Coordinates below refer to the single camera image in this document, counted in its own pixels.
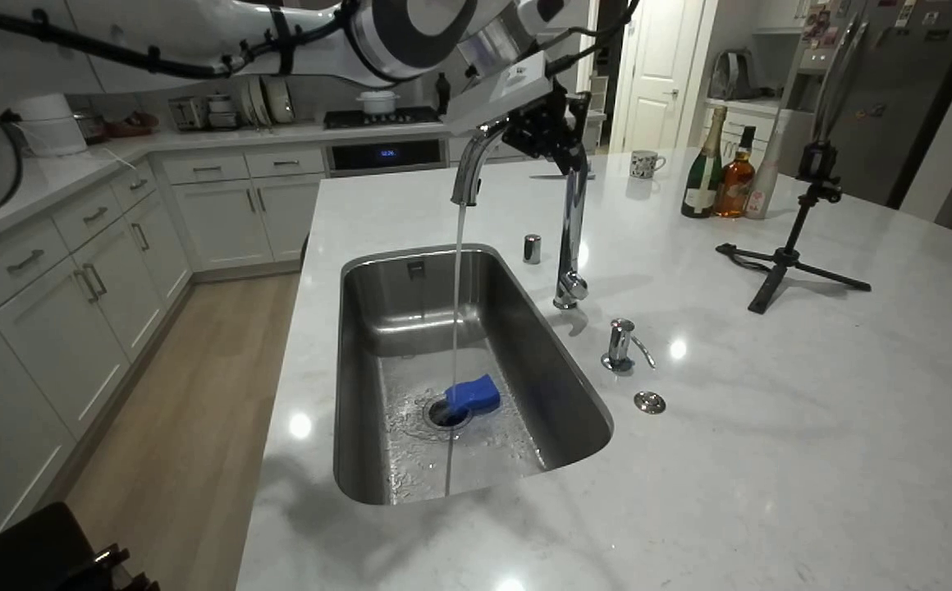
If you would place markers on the black equipment case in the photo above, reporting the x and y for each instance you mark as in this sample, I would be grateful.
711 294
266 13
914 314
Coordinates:
18 559

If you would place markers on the white paper towel roll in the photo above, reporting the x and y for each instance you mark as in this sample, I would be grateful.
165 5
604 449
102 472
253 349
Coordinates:
46 121

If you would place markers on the white cooking pot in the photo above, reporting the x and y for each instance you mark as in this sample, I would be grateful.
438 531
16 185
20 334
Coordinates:
377 104

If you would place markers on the green wine bottle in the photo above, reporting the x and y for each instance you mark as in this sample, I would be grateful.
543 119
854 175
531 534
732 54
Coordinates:
701 175

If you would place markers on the white base cabinet run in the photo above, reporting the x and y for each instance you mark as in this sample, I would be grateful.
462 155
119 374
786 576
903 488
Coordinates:
61 339

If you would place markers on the small dark bottle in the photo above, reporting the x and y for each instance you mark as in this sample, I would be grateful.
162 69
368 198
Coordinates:
445 99

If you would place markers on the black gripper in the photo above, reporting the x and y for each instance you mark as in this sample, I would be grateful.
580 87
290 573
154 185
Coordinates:
531 121

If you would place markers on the black stove with oven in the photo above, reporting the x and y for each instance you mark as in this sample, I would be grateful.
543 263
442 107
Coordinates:
383 155

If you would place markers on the stainless steel fridge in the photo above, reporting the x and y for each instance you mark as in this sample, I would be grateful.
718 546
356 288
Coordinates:
903 99

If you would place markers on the blue sponge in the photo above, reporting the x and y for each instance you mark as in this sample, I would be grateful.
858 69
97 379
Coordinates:
475 395

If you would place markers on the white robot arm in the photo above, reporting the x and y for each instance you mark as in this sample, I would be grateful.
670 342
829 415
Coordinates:
406 33

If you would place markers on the white interior door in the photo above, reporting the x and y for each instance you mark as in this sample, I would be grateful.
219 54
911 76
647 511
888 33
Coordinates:
660 76

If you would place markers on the white stacked plates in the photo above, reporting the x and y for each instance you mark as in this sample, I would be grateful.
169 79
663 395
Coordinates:
266 104

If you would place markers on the chrome gooseneck faucet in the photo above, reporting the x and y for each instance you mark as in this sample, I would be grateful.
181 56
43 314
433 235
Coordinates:
572 231

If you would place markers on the small countertop jar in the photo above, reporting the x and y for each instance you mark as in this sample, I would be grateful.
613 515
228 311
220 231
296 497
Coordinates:
220 112

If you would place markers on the grey electric kettle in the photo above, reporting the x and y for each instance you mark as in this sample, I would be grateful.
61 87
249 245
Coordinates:
732 74

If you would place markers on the round chrome counter cap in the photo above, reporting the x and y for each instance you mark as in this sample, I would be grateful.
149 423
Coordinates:
650 402

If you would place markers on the stainless steel sink basin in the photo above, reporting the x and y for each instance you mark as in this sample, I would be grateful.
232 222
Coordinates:
496 437

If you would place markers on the black camera tripod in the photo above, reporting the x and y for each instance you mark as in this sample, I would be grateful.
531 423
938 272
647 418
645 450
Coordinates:
789 258

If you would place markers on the amber liquor bottle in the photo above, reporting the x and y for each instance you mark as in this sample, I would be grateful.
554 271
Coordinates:
738 183

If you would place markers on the white wrist camera mount plate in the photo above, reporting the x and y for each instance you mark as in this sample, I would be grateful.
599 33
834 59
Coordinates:
515 83

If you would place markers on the small patterned cup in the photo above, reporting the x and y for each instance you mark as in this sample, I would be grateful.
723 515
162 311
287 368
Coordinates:
645 164

